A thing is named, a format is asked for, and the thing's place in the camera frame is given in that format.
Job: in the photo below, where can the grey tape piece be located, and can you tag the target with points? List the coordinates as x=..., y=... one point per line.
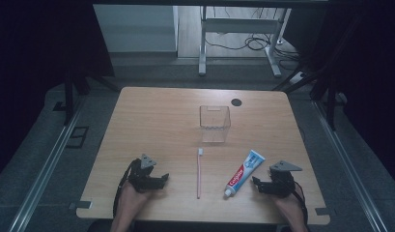
x=323, y=211
x=80, y=205

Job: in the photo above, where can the black square floor frame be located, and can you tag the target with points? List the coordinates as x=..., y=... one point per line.
x=78, y=137

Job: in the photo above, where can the red white blue toothpaste tube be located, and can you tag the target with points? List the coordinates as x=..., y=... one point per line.
x=243, y=175

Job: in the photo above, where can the black metal stand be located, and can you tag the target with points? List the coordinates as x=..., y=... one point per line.
x=69, y=96
x=330, y=103

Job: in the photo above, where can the white power strip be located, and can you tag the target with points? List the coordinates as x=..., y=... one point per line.
x=298, y=78

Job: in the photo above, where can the clear plastic container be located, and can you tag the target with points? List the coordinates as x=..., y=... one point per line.
x=214, y=124

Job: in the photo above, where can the black round table grommet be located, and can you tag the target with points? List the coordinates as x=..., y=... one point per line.
x=236, y=102

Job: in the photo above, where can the pink toothbrush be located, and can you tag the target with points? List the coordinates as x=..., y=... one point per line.
x=199, y=174

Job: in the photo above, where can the person's left hand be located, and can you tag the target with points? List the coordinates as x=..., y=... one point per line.
x=132, y=198

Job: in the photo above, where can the person's right hand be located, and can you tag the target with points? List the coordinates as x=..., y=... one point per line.
x=290, y=206

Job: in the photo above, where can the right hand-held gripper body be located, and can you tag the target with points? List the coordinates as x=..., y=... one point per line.
x=282, y=183

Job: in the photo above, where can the white metal desk frame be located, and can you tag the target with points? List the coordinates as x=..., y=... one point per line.
x=240, y=25

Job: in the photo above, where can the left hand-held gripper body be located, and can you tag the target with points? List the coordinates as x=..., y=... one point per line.
x=138, y=179

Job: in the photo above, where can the black curtain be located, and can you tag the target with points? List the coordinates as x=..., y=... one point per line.
x=372, y=71
x=31, y=64

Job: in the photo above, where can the silver floor rail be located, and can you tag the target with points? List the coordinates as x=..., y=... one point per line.
x=47, y=170
x=346, y=167

